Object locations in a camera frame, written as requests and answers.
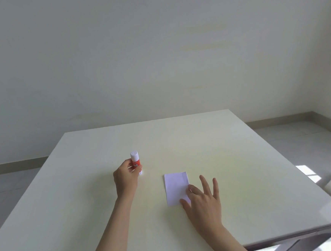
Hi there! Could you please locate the white paper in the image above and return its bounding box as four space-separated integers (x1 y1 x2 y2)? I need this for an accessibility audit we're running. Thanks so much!
164 171 192 207

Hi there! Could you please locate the orange and white glue stick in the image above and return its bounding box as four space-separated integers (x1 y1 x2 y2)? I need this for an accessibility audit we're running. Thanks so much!
130 150 144 176

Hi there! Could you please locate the beige skirting board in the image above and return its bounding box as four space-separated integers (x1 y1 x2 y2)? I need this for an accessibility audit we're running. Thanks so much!
310 110 331 138
0 111 316 176

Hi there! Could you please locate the person's left hand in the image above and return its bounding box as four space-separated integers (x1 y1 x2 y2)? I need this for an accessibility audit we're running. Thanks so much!
112 158 145 200

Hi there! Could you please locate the person's right hand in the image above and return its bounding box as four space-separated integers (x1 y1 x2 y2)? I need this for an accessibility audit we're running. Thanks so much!
178 173 225 236

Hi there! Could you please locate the dark table leg frame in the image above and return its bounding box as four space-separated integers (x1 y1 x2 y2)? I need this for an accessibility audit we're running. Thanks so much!
244 223 331 251

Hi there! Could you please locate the person's right forearm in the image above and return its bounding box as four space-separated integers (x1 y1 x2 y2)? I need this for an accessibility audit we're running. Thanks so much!
199 222 254 251

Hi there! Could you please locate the person's left forearm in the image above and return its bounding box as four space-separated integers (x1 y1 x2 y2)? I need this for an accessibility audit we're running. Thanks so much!
84 194 138 251

